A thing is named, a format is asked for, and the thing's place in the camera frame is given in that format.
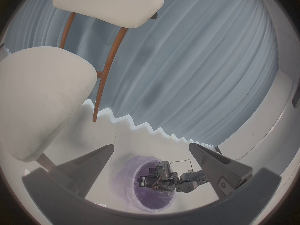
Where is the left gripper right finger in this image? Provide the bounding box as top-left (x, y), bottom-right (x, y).
top-left (189, 142), bottom-right (254, 200)

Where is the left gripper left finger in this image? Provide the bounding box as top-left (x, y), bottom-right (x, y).
top-left (50, 144), bottom-right (115, 200)

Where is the purple plastic bag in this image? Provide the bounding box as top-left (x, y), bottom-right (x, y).
top-left (112, 155), bottom-right (179, 213)

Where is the pale grey trash bin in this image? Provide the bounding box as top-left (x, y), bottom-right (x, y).
top-left (115, 157), bottom-right (178, 212)

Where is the white cushioned wooden chair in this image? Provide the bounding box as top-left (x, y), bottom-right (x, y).
top-left (0, 0), bottom-right (164, 172)

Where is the blue-grey curtain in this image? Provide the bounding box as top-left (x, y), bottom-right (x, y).
top-left (5, 0), bottom-right (280, 149)

